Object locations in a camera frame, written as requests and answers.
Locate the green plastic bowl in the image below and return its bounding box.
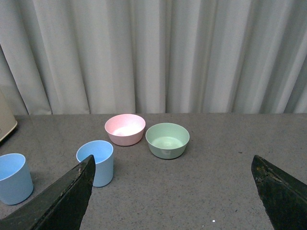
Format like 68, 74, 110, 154
145, 123, 190, 160

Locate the pink plastic bowl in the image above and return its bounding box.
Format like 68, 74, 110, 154
105, 114, 146, 146

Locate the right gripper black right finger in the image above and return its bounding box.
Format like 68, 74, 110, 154
251, 155, 307, 230

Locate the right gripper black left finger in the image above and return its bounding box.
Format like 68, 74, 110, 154
0, 155, 95, 230

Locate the light blue plastic cup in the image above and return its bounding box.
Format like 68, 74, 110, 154
0, 153, 34, 205

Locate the cream white toaster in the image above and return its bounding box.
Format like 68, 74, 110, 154
0, 92, 18, 141

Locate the white pleated curtain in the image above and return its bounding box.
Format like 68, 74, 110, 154
0, 0, 307, 115

